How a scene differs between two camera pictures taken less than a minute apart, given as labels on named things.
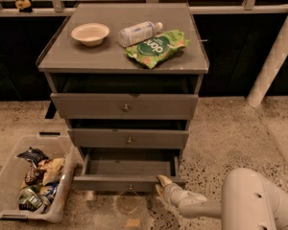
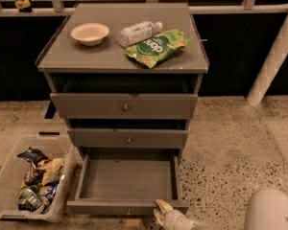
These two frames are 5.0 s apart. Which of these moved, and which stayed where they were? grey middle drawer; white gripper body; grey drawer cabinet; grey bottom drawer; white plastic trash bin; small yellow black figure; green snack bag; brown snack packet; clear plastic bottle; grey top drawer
Moved: white gripper body; grey bottom drawer
Stayed: green snack bag; grey top drawer; grey drawer cabinet; white plastic trash bin; brown snack packet; small yellow black figure; clear plastic bottle; grey middle drawer
